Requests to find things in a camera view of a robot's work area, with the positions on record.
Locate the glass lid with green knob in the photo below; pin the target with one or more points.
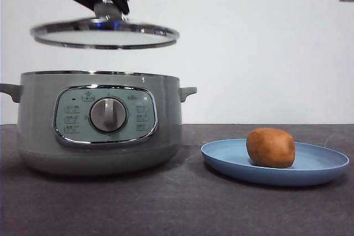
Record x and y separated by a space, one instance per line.
105 37

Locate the brown potato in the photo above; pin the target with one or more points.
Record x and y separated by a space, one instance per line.
271 147

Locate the pale green electric steamer pot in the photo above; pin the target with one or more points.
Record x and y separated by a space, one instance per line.
36 114

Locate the blue round plate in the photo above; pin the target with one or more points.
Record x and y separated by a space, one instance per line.
226 156

